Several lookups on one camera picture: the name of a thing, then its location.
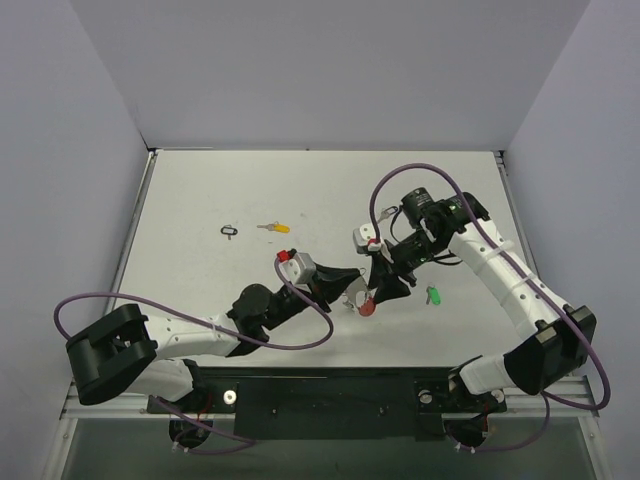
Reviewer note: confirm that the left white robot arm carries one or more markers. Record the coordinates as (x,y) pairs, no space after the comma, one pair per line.
(127,351)

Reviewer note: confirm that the key with yellow tag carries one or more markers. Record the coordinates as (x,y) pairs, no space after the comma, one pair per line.
(275,227)

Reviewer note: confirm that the key with small black tag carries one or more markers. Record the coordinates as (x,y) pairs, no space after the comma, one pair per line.
(387,213)

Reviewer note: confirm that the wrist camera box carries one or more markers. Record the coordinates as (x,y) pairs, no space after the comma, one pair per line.
(298,267)
(365,240)

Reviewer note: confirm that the red-handled metal keyring holder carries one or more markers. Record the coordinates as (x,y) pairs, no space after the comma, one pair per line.
(358,298)

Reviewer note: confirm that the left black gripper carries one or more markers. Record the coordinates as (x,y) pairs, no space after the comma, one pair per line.
(319,288)

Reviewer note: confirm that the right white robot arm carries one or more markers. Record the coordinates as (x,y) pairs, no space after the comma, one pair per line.
(554,336)

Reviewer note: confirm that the key with green tag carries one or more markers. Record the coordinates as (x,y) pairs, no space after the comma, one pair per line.
(433,296)

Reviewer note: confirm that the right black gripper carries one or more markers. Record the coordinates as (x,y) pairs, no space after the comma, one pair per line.
(388,267)

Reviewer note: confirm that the key with large black tag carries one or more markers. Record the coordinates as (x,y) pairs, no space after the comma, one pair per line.
(229,231)

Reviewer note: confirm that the aluminium frame rail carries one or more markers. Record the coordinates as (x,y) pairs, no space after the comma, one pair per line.
(575,389)

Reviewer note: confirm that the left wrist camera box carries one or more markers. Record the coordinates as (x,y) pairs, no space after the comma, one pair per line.
(298,267)

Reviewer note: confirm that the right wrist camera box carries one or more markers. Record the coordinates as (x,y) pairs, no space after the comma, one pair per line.
(365,240)

